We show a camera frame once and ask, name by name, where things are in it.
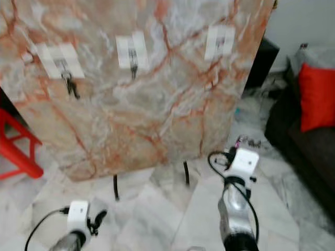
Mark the bunch of metal keys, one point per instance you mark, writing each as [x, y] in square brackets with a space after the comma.
[248, 141]

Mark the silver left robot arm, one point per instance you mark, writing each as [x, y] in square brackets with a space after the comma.
[69, 242]

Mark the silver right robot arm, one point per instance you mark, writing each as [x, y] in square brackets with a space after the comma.
[235, 214]

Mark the black board support leg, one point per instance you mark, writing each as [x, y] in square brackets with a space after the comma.
[116, 187]
[186, 173]

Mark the dark sofa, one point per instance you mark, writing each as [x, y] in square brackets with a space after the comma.
[309, 151]

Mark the orange veined marble board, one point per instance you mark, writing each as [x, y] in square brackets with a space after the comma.
[146, 115]

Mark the black box cabinet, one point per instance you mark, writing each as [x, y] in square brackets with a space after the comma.
[261, 63]

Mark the red plastic stool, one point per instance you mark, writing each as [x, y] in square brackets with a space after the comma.
[18, 146]

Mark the red cushion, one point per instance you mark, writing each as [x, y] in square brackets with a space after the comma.
[316, 97]

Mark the grey cushion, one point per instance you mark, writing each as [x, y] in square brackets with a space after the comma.
[314, 55]

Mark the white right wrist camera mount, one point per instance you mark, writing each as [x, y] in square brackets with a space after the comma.
[244, 163]

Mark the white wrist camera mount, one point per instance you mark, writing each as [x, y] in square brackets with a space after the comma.
[77, 214]
[244, 163]

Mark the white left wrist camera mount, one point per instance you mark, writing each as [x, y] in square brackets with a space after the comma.
[77, 214]

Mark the adhesive wall hook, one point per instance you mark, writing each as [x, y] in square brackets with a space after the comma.
[132, 51]
[220, 43]
[60, 59]

